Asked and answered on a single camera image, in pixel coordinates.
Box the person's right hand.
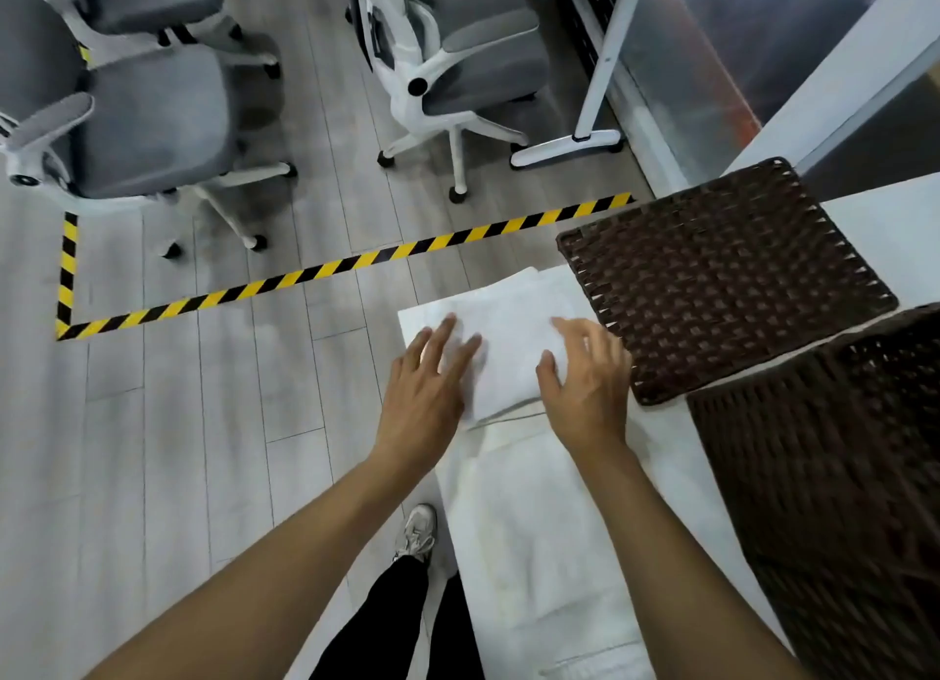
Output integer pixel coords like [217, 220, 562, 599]
[536, 317, 635, 459]

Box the person's left hand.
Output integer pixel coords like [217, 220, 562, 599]
[371, 314, 483, 476]

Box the white towel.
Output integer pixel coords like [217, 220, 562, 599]
[439, 408, 665, 680]
[397, 266, 597, 428]

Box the person's right forearm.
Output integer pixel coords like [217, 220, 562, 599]
[569, 441, 812, 680]

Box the person's left forearm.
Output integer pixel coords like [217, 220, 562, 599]
[84, 448, 436, 680]

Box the yellow black hazard tape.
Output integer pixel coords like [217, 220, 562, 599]
[54, 192, 635, 342]

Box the brown wicker lid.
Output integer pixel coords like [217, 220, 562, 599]
[556, 157, 899, 407]

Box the grey sneaker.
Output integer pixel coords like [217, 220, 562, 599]
[392, 503, 440, 565]

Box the flat white towel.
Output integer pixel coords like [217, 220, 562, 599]
[439, 408, 665, 680]

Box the black trouser leg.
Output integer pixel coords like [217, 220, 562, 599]
[425, 571, 486, 680]
[308, 555, 431, 680]

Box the white desk leg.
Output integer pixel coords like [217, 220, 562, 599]
[510, 0, 652, 171]

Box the brown wicker basket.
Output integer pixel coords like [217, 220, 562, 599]
[686, 304, 940, 680]

